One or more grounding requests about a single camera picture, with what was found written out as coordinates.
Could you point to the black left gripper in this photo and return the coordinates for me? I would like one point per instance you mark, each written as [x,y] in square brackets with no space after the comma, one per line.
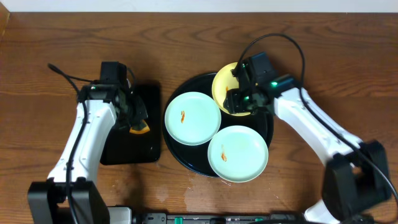
[140,113]

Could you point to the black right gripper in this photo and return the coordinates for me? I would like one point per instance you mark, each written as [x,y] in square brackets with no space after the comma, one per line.
[234,106]

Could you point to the orange green scrub sponge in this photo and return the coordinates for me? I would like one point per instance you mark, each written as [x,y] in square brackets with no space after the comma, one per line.
[140,128]

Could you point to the yellow plate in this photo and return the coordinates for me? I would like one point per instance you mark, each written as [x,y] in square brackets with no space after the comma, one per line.
[222,83]

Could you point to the mint plate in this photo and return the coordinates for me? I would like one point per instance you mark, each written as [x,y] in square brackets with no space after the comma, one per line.
[192,118]
[238,154]

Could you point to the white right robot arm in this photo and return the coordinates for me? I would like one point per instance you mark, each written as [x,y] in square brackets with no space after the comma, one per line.
[356,172]

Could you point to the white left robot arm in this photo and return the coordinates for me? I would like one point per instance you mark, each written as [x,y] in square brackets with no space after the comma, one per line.
[70,195]

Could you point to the black rectangular tray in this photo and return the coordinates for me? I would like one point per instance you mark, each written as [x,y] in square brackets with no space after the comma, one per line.
[123,147]

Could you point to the black round tray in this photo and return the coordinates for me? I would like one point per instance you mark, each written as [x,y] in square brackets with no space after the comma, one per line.
[195,158]

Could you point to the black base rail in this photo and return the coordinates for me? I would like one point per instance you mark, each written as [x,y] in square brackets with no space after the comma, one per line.
[163,218]

